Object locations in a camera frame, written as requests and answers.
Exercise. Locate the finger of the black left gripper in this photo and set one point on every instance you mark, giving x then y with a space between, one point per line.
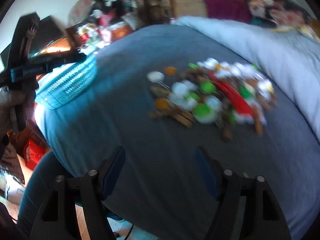
59 58

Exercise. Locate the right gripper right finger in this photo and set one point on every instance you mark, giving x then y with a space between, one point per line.
247 207

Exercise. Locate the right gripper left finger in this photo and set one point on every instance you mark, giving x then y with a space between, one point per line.
57 218

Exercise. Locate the person left hand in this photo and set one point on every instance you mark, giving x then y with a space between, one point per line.
10 99

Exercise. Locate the teal perforated plastic basket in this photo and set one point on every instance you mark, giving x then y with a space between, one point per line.
65 83

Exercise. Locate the white bottle cap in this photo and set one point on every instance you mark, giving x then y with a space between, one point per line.
155 77

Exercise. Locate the blue bed sheet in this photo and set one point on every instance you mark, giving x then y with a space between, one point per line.
160 188

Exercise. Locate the orange cap near clothespins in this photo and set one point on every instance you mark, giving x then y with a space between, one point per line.
162 104

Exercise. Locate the orange bottle cap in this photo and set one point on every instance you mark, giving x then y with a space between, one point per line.
170 71

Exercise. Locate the light blue quilt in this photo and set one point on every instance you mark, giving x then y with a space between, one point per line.
290 59

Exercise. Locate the purple cloth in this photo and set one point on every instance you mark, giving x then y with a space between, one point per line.
234 10

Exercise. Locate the pile of clothes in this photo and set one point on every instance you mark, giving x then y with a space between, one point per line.
281 12

